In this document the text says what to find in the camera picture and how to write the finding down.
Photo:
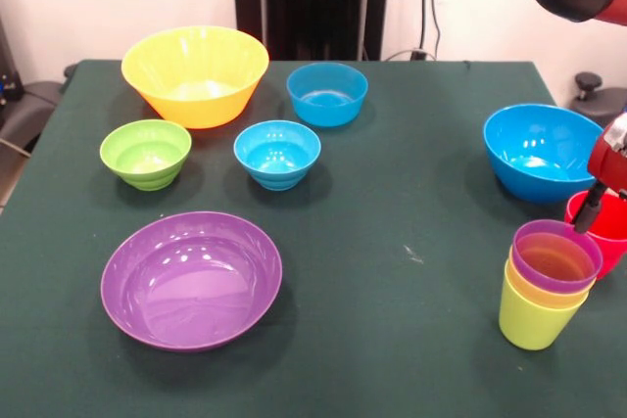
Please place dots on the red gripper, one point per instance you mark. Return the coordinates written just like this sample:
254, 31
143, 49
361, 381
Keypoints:
610, 168

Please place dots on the large blue bowl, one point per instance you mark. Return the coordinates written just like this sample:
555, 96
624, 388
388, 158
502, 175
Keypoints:
539, 173

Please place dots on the purple cup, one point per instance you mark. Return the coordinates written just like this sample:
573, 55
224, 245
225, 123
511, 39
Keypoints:
534, 276

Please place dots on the yellow cup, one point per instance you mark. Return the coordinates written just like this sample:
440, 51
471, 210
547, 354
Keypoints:
524, 291

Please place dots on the lime green cup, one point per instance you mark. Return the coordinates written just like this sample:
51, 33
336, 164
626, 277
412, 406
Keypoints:
529, 325

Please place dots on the small light blue ribbed bowl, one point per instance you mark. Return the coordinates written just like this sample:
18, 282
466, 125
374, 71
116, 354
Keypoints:
276, 163

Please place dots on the red cup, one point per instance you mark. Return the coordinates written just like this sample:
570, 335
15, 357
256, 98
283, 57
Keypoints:
612, 237

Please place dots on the dark green table cloth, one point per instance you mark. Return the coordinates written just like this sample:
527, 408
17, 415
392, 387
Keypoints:
367, 266

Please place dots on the medium blue bowl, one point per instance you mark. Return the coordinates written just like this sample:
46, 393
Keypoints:
327, 105

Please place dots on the wide purple bowl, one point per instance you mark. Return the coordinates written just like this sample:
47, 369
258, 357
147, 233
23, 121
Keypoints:
191, 291

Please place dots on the large orange bowl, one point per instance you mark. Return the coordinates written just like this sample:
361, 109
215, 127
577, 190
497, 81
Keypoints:
196, 100

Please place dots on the small green ribbed bowl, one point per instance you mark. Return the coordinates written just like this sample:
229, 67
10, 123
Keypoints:
144, 163

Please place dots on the black pedestal foot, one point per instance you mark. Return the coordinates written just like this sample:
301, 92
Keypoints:
27, 105
600, 102

